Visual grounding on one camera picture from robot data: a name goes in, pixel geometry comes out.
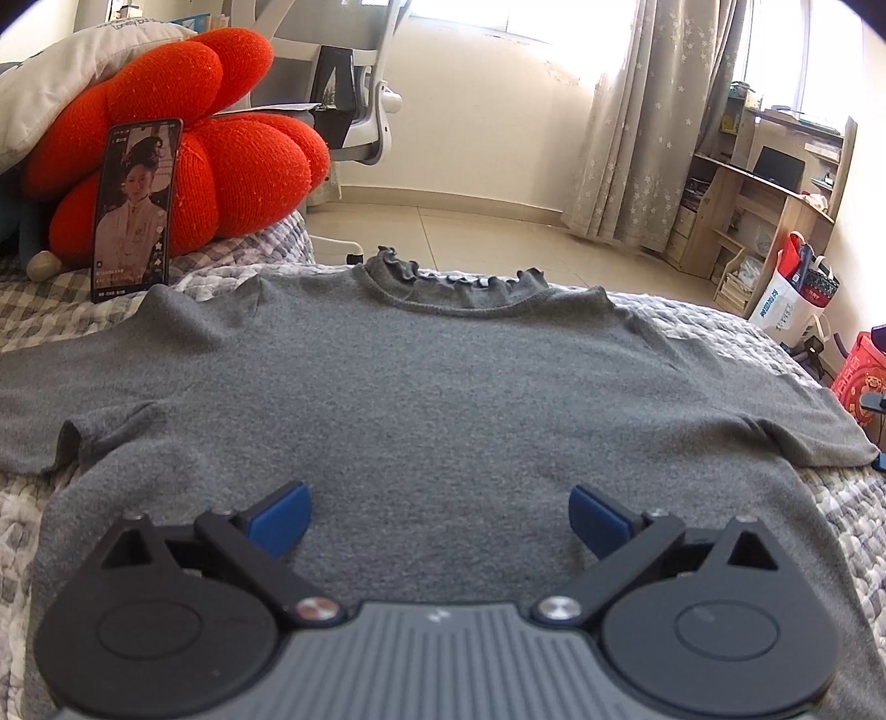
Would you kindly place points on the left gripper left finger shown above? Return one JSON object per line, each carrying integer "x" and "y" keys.
{"x": 173, "y": 620}

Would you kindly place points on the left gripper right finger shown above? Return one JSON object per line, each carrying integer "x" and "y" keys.
{"x": 689, "y": 622}

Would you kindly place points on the grey ruffle-collar t-shirt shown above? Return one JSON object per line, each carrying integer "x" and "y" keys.
{"x": 440, "y": 425}

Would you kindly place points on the red printed bucket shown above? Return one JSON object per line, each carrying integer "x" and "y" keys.
{"x": 861, "y": 373}

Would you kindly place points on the white shopping bag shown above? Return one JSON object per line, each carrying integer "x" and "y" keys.
{"x": 795, "y": 300}

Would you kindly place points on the black smartphone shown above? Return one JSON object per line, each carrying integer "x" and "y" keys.
{"x": 130, "y": 235}

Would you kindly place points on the blue monkey plush toy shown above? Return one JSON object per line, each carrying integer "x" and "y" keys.
{"x": 25, "y": 230}

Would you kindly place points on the red flower plush cushion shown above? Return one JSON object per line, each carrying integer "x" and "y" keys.
{"x": 235, "y": 173}

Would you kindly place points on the wooden computer desk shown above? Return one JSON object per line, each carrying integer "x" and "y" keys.
{"x": 765, "y": 174}

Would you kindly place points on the grey star curtain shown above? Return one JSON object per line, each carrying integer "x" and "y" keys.
{"x": 648, "y": 121}

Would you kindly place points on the white printed pillow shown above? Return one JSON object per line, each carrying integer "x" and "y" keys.
{"x": 37, "y": 90}

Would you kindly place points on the white mesh office chair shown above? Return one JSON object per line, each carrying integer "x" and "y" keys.
{"x": 333, "y": 54}

